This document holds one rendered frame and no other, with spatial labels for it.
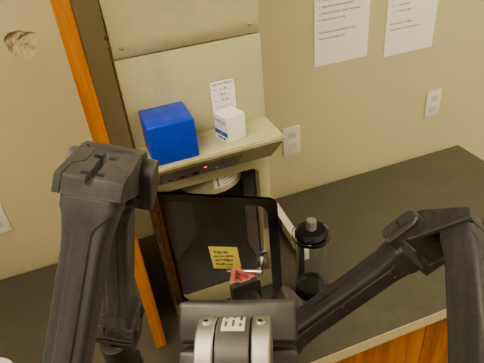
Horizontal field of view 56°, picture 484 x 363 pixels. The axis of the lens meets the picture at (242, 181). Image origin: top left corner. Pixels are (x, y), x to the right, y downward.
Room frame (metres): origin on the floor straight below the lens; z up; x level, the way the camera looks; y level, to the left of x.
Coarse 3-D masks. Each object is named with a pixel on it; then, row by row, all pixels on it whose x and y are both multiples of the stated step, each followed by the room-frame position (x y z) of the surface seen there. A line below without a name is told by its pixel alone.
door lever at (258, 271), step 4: (260, 256) 0.84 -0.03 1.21; (260, 260) 0.84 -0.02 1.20; (264, 260) 0.84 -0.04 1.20; (260, 264) 0.82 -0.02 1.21; (228, 268) 0.82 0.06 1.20; (240, 268) 0.82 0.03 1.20; (244, 268) 0.81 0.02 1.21; (248, 268) 0.81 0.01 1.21; (252, 268) 0.81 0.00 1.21; (256, 268) 0.81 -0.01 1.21; (260, 268) 0.81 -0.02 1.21; (228, 272) 0.81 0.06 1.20; (236, 272) 0.81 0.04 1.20; (248, 272) 0.80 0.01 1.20; (252, 272) 0.80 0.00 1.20; (256, 272) 0.79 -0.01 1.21; (260, 272) 0.79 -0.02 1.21; (260, 276) 0.79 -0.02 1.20
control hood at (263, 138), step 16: (256, 128) 0.95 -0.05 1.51; (272, 128) 0.94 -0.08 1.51; (208, 144) 0.90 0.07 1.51; (224, 144) 0.89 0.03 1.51; (240, 144) 0.88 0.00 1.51; (256, 144) 0.88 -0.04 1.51; (272, 144) 0.90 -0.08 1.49; (192, 160) 0.84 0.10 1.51; (208, 160) 0.85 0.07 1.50; (240, 160) 0.93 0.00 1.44
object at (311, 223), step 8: (304, 224) 0.98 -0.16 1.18; (312, 224) 0.95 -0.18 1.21; (320, 224) 0.98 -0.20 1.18; (296, 232) 0.96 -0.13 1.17; (304, 232) 0.95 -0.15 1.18; (312, 232) 0.95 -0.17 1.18; (320, 232) 0.94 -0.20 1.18; (304, 240) 0.93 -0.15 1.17; (312, 240) 0.92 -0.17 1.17; (320, 240) 0.92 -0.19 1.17
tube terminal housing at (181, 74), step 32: (256, 32) 1.02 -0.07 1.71; (128, 64) 0.93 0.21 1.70; (160, 64) 0.95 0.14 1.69; (192, 64) 0.97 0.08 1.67; (224, 64) 0.99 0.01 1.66; (256, 64) 1.01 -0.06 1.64; (128, 96) 0.92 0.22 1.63; (160, 96) 0.94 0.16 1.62; (192, 96) 0.96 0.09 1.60; (256, 96) 1.01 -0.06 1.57; (128, 128) 1.01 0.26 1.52; (256, 160) 1.00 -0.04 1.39
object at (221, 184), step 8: (224, 176) 1.01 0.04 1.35; (232, 176) 1.02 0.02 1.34; (240, 176) 1.05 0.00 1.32; (200, 184) 0.99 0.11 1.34; (208, 184) 0.99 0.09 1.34; (216, 184) 0.99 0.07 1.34; (224, 184) 1.00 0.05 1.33; (232, 184) 1.01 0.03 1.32; (192, 192) 0.99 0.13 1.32; (200, 192) 0.98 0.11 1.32; (208, 192) 0.98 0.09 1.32; (216, 192) 0.98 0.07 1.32
